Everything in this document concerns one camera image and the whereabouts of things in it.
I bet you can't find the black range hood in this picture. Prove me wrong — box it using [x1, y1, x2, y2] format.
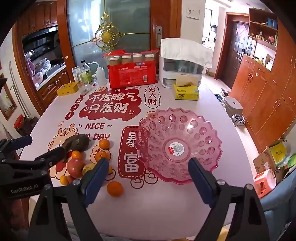
[21, 26, 60, 52]

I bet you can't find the cardboard box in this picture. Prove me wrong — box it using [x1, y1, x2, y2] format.
[253, 138, 290, 184]

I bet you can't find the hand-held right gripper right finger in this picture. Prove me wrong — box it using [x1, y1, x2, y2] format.
[188, 158, 271, 241]

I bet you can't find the pink plastic bag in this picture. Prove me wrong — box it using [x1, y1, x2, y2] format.
[24, 51, 37, 76]

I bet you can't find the dark wooden entrance door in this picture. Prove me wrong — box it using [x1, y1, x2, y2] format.
[228, 20, 250, 87]

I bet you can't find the large mandarin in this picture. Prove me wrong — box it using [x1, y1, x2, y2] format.
[107, 181, 124, 197]

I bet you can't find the small yellow box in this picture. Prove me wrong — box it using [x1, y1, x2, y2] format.
[57, 82, 78, 96]

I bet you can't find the person's left forearm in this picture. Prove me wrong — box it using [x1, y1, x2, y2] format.
[6, 197, 31, 241]

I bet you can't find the wooden wall cabinet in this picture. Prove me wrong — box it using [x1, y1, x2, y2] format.
[231, 0, 296, 151]

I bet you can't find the yellow tissue box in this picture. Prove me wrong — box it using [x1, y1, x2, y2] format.
[173, 81, 200, 101]

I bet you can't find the pink plastic fruit plate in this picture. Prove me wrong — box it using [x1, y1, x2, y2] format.
[135, 107, 223, 184]

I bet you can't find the pink plastic stool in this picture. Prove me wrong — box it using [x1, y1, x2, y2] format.
[253, 169, 277, 199]

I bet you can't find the yellow green bag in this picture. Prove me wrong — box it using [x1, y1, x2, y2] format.
[269, 142, 289, 167]

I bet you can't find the silver door handle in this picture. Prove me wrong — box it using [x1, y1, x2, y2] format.
[155, 25, 163, 46]

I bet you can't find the blue chair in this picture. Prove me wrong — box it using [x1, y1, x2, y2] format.
[259, 167, 296, 234]

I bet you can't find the white wall switch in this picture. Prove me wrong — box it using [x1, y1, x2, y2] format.
[187, 7, 200, 19]

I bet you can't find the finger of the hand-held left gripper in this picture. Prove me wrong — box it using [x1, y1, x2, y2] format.
[34, 146, 65, 172]
[0, 135, 33, 155]

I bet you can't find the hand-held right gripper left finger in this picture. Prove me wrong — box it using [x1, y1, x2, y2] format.
[28, 158, 121, 241]

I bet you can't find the white squeeze bottle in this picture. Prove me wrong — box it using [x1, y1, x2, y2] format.
[95, 67, 107, 87]

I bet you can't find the white cloth cover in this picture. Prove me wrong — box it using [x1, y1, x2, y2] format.
[161, 38, 213, 69]

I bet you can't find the red paper cup package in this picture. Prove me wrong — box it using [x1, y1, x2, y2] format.
[107, 61, 160, 89]

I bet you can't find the red apple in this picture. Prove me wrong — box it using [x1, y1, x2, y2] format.
[67, 158, 86, 179]

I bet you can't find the shrink-wrapped pack of bottles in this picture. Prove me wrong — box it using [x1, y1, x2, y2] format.
[102, 49, 160, 66]

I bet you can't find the brown overripe banana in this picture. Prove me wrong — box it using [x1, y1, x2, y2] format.
[62, 134, 91, 161]

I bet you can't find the pair of sneakers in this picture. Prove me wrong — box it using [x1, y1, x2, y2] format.
[232, 114, 246, 126]

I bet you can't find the grey plastic stool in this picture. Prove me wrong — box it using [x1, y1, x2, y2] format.
[222, 97, 244, 119]

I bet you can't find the glass door with gold ornament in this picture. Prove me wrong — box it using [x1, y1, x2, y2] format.
[67, 0, 152, 69]

